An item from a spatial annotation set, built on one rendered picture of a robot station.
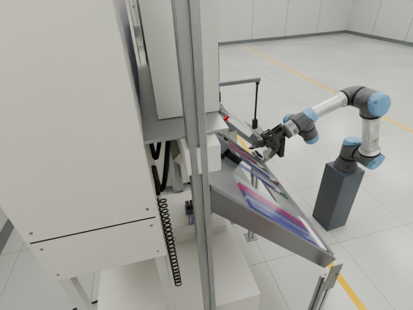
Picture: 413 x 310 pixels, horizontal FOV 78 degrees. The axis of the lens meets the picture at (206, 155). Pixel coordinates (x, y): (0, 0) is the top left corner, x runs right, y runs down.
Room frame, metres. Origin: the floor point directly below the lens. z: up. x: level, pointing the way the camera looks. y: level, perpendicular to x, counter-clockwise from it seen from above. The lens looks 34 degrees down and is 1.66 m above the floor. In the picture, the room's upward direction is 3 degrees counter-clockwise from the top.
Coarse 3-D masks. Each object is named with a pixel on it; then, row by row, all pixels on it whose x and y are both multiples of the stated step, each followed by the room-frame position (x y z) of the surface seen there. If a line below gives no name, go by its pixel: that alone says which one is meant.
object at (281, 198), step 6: (252, 162) 1.14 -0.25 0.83; (258, 162) 1.26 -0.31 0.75; (252, 168) 1.07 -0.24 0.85; (258, 174) 1.01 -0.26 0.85; (270, 180) 1.06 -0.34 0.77; (276, 186) 1.04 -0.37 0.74; (270, 192) 0.88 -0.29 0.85; (276, 192) 0.94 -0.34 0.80; (276, 198) 0.84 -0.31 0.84; (282, 198) 0.91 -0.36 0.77; (282, 204) 0.82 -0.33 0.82; (288, 204) 0.89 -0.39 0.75; (294, 210) 0.87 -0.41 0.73
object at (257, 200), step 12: (240, 180) 0.71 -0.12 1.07; (252, 192) 0.68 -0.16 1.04; (252, 204) 0.58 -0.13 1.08; (264, 204) 0.65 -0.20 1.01; (276, 204) 0.73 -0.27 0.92; (276, 216) 0.62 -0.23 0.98; (288, 216) 0.70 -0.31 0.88; (288, 228) 0.59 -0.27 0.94; (300, 228) 0.66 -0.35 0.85; (312, 240) 0.62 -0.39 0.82
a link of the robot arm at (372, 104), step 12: (360, 96) 1.26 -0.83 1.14; (372, 96) 1.21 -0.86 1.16; (384, 96) 1.19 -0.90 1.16; (360, 108) 1.24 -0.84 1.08; (372, 108) 1.17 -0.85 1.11; (384, 108) 1.18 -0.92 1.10; (372, 120) 1.20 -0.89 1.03; (372, 132) 1.22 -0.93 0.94; (372, 144) 1.23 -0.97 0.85; (360, 156) 1.28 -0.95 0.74; (372, 156) 1.23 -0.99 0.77; (384, 156) 1.24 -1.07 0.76; (372, 168) 1.22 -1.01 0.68
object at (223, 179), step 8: (224, 168) 0.75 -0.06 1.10; (232, 168) 0.81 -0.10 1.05; (240, 168) 0.89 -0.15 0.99; (216, 176) 0.63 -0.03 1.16; (224, 176) 0.68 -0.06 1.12; (232, 176) 0.73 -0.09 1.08; (240, 176) 0.79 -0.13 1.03; (216, 184) 0.57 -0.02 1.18; (224, 184) 0.61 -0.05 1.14; (232, 184) 0.66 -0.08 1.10; (224, 192) 0.56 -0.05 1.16; (232, 192) 0.59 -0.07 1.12; (240, 192) 0.64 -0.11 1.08; (240, 200) 0.58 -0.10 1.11
